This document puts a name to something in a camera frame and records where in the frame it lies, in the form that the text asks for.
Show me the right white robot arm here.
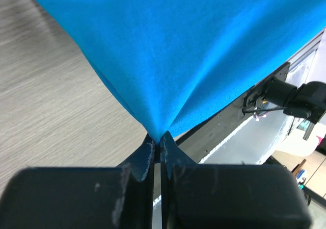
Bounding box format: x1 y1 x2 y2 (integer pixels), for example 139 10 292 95
264 79 325 124

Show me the aluminium frame rail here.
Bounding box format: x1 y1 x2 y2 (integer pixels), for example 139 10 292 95
288 28 325 71

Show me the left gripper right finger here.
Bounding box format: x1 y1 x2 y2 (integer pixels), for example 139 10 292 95
160 133 312 228

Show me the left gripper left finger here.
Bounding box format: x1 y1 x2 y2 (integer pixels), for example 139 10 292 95
1 137 155 228

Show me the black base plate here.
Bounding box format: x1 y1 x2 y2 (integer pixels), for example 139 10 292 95
176 62 290 163

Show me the blue t shirt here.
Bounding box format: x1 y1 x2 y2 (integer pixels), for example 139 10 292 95
36 0 325 142

